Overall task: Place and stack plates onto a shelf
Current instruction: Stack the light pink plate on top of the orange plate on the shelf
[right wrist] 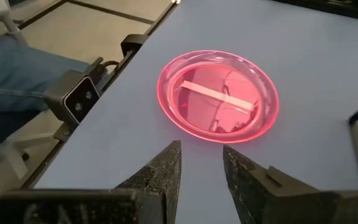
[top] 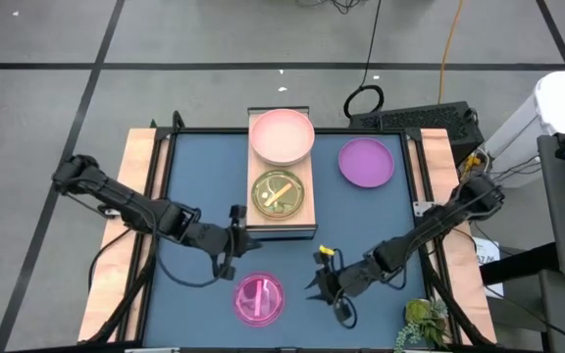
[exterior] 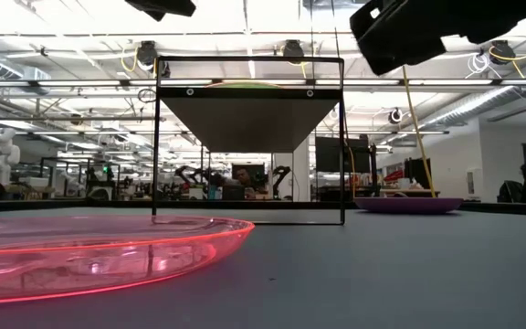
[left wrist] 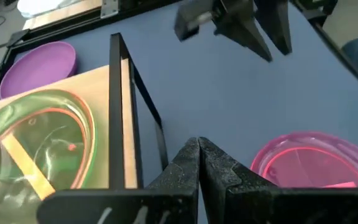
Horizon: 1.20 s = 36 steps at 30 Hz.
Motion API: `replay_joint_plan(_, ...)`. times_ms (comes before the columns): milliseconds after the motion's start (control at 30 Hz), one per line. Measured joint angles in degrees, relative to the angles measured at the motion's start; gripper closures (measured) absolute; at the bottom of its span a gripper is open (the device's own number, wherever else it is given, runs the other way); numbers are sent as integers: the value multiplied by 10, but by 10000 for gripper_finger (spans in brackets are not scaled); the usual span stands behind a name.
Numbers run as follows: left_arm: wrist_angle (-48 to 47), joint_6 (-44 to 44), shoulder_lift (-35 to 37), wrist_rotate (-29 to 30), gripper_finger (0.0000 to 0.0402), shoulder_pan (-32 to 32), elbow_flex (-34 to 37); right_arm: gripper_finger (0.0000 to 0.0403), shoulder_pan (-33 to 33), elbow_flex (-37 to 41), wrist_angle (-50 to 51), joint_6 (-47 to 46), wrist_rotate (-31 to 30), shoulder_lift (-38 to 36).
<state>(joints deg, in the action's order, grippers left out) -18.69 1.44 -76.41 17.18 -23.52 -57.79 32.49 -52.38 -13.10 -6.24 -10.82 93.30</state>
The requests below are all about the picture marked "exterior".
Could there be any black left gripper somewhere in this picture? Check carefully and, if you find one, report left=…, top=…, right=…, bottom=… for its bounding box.
left=123, top=0, right=197, bottom=23

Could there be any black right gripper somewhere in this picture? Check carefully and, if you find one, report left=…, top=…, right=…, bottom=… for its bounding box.
left=349, top=0, right=449, bottom=77

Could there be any purple plate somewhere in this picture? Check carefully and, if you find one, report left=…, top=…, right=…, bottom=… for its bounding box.
left=355, top=196, right=464, bottom=215

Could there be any pink transparent plate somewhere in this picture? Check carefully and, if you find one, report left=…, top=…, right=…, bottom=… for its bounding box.
left=0, top=214, right=256, bottom=306

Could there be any black monitor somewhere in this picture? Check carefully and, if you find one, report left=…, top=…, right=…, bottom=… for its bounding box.
left=315, top=135, right=372, bottom=174

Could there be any black office chair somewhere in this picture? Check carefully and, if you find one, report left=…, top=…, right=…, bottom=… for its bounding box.
left=497, top=180, right=525, bottom=204

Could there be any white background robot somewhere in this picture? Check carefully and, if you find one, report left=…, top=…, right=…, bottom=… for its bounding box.
left=0, top=127, right=21, bottom=187

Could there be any black cable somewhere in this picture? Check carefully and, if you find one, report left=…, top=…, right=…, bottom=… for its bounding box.
left=330, top=0, right=352, bottom=138

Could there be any yellow cable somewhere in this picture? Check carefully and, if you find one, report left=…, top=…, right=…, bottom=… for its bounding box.
left=402, top=66, right=437, bottom=198

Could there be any wooden shelf with black frame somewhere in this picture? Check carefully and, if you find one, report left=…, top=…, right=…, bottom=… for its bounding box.
left=152, top=56, right=346, bottom=226

